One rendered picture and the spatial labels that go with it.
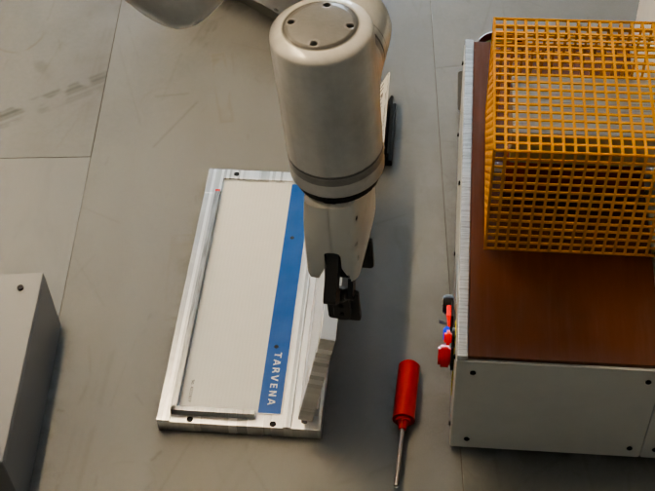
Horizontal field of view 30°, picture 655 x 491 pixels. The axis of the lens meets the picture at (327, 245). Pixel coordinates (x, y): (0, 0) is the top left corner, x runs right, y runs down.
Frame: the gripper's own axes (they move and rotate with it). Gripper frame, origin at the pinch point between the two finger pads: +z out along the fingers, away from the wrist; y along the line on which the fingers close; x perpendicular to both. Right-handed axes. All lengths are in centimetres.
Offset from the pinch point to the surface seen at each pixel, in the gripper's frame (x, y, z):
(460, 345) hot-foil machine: 9.5, -7.9, 19.5
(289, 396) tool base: -12.5, -8.8, 35.8
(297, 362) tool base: -12.7, -14.0, 35.8
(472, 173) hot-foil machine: 7.2, -34.9, 19.7
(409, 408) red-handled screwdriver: 2.7, -9.6, 36.4
